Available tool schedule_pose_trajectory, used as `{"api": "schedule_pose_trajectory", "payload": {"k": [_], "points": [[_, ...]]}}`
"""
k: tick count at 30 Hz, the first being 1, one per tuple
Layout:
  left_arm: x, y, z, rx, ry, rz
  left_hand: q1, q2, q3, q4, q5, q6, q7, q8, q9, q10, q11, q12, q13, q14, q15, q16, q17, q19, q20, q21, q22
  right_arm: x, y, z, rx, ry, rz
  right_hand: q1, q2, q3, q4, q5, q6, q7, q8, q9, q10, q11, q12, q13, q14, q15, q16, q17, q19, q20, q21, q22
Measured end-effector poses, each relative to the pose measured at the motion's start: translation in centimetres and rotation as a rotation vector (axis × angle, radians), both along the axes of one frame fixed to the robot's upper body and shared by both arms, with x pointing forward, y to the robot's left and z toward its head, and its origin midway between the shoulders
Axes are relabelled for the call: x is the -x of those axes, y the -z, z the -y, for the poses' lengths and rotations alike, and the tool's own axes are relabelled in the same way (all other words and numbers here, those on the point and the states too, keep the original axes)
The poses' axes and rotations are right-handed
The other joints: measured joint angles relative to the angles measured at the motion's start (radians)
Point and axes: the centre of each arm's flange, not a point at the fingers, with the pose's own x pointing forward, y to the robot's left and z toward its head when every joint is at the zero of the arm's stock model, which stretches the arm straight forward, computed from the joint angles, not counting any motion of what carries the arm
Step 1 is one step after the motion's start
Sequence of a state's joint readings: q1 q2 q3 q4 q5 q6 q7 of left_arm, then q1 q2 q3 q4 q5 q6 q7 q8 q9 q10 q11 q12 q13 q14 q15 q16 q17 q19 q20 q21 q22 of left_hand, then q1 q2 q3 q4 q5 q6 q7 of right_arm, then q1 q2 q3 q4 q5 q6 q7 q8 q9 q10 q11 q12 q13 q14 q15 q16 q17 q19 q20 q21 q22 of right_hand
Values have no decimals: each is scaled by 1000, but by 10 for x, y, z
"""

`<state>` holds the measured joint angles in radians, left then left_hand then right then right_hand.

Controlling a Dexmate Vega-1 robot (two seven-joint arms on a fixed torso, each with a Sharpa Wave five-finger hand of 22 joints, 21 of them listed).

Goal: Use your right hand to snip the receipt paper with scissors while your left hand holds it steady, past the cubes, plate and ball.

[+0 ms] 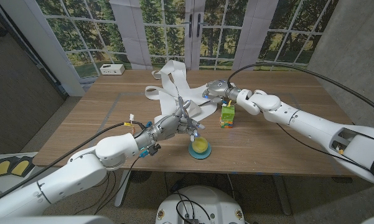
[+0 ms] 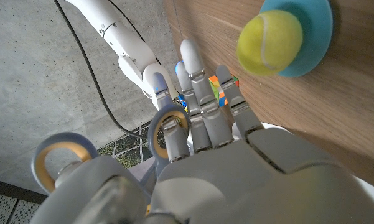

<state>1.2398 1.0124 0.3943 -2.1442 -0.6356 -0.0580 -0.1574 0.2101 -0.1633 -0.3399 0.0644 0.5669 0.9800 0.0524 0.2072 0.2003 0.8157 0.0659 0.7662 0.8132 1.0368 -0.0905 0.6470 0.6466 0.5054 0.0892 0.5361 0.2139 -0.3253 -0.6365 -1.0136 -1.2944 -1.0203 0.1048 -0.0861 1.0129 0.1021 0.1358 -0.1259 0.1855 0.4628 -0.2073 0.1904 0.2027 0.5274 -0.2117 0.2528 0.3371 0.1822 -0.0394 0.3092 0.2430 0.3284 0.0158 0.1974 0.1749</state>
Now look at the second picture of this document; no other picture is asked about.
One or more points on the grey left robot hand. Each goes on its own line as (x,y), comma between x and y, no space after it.
(236,180)

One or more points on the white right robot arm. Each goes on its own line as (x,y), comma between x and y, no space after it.
(127,40)

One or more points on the yellow tennis ball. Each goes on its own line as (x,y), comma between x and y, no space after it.
(267,40)

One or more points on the small blue plate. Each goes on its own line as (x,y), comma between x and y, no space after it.
(317,31)

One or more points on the multicoloured puzzle cube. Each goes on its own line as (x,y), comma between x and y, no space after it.
(216,88)

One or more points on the printed window forest backdrop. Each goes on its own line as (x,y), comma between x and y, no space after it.
(127,146)

